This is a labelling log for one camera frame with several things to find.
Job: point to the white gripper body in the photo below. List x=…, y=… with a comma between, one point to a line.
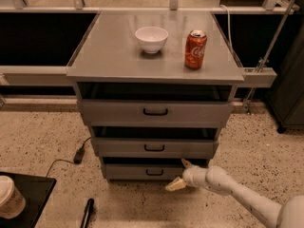
x=191, y=179

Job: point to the grey drawer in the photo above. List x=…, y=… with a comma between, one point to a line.
x=141, y=172
x=154, y=148
x=154, y=113

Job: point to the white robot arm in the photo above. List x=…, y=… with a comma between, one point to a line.
x=215, y=179

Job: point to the grey drawer cabinet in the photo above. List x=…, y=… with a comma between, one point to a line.
x=112, y=66

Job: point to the black pen-like object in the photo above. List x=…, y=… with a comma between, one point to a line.
x=87, y=213

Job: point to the dark cabinet at right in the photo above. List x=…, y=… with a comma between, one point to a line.
x=286, y=97

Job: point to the red soda can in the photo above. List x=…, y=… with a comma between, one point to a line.
x=195, y=49

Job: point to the white bowl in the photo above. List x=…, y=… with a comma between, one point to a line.
x=151, y=39

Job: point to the black side table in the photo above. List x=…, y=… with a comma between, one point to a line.
x=36, y=191

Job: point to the white paper coffee cup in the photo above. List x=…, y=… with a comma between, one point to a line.
x=12, y=202

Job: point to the metal diagonal rod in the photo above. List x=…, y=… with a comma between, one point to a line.
x=262, y=62

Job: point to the grey horizontal rail beam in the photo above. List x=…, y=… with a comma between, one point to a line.
x=57, y=76

